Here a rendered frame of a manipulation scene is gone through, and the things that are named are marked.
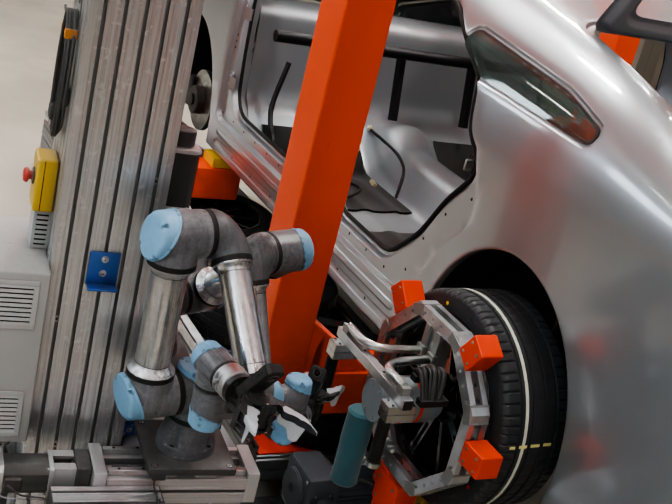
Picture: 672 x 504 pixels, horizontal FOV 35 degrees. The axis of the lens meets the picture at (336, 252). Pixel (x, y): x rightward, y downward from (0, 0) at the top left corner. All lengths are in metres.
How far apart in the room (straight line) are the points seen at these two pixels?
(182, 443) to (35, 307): 0.49
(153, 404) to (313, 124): 1.03
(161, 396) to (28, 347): 0.34
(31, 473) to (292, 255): 0.85
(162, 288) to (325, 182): 0.92
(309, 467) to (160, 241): 1.40
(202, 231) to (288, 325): 1.04
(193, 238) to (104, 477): 0.66
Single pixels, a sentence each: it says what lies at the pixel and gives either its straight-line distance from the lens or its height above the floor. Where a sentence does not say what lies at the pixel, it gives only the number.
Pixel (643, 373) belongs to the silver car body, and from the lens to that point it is 2.81.
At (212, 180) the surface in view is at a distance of 5.32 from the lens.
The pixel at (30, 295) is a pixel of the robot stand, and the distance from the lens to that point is 2.62.
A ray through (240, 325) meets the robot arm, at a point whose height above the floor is 1.26.
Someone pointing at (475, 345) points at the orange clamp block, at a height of 1.14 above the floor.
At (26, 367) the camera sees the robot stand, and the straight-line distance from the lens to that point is 2.72.
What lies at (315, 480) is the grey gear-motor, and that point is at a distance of 3.56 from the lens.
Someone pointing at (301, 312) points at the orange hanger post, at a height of 0.91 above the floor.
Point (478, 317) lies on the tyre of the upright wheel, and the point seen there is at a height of 1.16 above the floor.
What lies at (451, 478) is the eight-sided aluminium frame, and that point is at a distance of 3.09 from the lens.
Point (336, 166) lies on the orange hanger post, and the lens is 3.25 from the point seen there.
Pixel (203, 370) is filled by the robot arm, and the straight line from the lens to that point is 2.33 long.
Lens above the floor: 2.33
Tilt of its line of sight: 21 degrees down
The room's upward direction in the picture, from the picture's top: 14 degrees clockwise
